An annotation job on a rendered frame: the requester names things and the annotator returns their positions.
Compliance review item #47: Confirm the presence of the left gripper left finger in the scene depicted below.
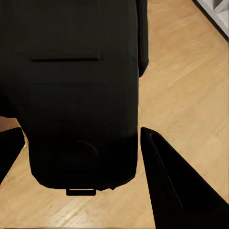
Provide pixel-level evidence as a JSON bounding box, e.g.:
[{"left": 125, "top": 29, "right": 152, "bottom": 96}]
[{"left": 0, "top": 127, "right": 25, "bottom": 184}]

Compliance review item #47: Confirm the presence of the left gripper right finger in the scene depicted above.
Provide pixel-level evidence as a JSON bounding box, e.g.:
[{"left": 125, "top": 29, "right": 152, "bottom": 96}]
[{"left": 140, "top": 127, "right": 229, "bottom": 229}]

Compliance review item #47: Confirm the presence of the digital camera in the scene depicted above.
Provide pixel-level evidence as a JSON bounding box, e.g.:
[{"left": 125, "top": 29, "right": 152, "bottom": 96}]
[{"left": 0, "top": 0, "right": 149, "bottom": 196}]

